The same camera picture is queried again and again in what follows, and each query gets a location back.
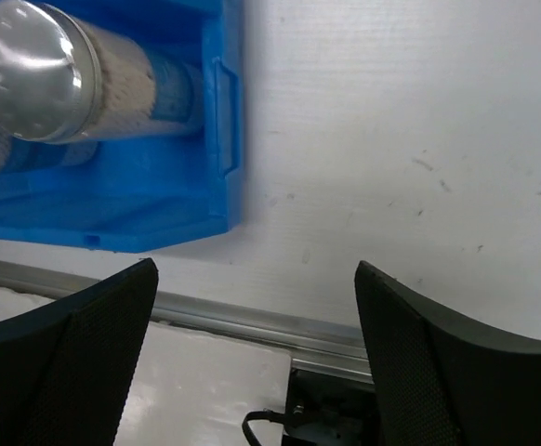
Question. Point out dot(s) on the blue three-compartment plastic bin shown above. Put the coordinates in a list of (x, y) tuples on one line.
[(144, 193)]

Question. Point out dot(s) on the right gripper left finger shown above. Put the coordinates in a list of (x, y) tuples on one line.
[(66, 367)]

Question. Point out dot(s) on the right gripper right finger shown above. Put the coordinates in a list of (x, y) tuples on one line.
[(442, 378)]

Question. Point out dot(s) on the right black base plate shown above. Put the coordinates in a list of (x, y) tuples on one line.
[(322, 409)]

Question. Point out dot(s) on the silver-top white canister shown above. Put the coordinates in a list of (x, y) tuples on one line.
[(17, 155), (64, 80)]

